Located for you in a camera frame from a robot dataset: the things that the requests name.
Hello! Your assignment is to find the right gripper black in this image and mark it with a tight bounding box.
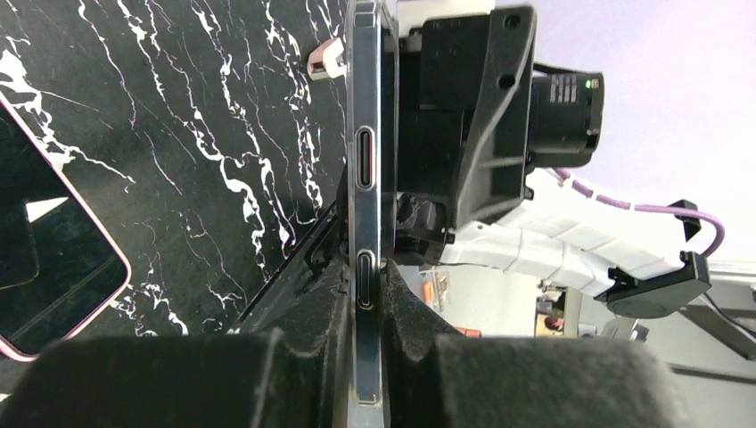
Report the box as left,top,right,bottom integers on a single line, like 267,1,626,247
393,4,537,266

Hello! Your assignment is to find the small white charger plug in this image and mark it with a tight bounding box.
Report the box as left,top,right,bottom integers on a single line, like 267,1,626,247
307,37,348,81

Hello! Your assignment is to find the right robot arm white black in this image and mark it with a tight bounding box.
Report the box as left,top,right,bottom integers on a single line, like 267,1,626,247
282,1,711,338

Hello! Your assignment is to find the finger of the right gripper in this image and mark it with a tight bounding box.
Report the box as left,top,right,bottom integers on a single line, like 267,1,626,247
235,169,347,334

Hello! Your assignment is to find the pink phone case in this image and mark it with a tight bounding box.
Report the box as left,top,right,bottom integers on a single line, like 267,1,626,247
0,94,133,363

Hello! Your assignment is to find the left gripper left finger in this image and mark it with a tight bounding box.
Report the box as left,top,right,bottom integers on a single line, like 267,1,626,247
1,261,349,427

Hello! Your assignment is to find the aluminium frame rail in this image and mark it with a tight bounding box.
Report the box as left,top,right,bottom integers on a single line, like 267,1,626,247
708,259,755,294

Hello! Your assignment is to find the purple phone black screen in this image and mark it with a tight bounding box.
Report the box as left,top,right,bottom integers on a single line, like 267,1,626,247
0,106,128,356

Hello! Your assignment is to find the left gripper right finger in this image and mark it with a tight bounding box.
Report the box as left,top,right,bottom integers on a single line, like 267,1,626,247
382,262,693,427

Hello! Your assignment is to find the clear magsafe phone case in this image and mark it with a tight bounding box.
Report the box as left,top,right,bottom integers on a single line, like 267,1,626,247
345,1,385,427

